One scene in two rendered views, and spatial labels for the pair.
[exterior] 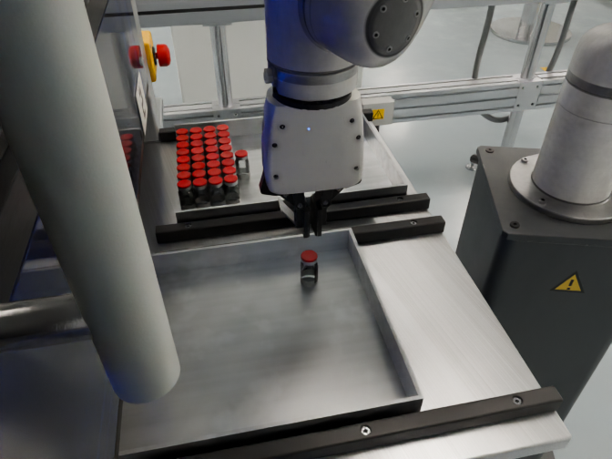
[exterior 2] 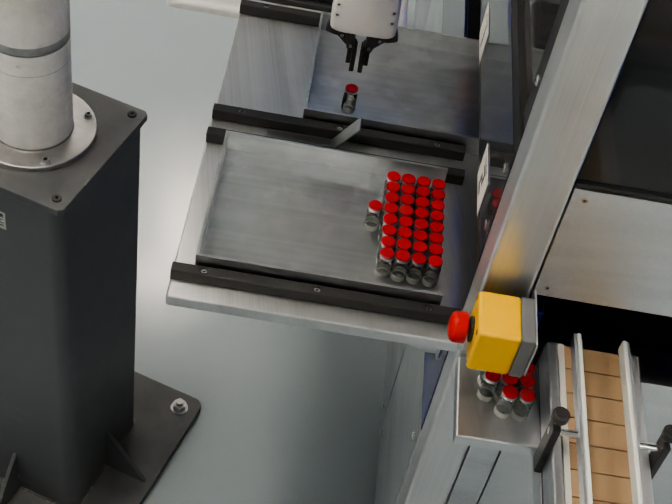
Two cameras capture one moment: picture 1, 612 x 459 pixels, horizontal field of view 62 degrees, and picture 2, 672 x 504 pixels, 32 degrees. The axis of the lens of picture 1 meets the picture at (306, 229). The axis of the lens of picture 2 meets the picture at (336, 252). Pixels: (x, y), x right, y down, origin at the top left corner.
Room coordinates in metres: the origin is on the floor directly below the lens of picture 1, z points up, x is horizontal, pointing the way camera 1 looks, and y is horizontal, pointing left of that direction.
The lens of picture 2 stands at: (1.89, 0.24, 2.08)
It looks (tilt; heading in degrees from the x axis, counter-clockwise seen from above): 46 degrees down; 188
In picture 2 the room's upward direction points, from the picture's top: 12 degrees clockwise
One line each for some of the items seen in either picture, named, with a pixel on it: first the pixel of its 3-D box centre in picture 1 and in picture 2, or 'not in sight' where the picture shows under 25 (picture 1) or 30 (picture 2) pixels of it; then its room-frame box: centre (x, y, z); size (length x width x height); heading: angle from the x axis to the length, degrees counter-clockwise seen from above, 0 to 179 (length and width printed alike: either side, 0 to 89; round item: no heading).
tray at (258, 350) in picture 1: (233, 331); (413, 84); (0.36, 0.08, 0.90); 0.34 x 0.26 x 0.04; 102
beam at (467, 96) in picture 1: (375, 106); not in sight; (1.75, -0.26, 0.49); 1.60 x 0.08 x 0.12; 102
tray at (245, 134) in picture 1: (280, 161); (327, 217); (0.72, 0.04, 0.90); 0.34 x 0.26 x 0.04; 102
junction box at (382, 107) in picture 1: (375, 111); not in sight; (1.69, -0.25, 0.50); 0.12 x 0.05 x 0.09; 102
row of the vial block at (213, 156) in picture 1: (213, 164); (403, 226); (0.70, 0.15, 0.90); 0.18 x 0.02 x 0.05; 12
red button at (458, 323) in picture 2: (159, 55); (463, 327); (0.93, 0.27, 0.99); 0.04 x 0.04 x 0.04; 12
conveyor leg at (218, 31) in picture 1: (228, 127); not in sight; (1.64, 0.28, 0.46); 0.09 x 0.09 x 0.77; 12
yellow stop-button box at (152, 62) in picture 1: (134, 56); (499, 333); (0.92, 0.31, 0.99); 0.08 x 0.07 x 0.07; 102
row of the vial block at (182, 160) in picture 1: (185, 167); (434, 231); (0.69, 0.19, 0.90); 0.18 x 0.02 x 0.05; 12
